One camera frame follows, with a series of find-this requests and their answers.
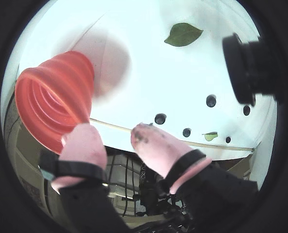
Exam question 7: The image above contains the green leaf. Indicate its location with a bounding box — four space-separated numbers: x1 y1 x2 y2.
164 22 204 47
202 132 219 142

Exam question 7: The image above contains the speckled floor rug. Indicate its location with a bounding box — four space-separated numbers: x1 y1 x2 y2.
3 97 21 136

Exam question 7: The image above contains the red collapsible silicone cup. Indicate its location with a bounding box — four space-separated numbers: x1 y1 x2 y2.
14 50 96 155

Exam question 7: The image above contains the pink-tipped gripper finger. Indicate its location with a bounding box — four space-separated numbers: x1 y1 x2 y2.
130 124 260 224
39 123 130 233

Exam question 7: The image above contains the black camera mount knob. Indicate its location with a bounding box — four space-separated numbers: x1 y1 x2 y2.
222 32 280 106

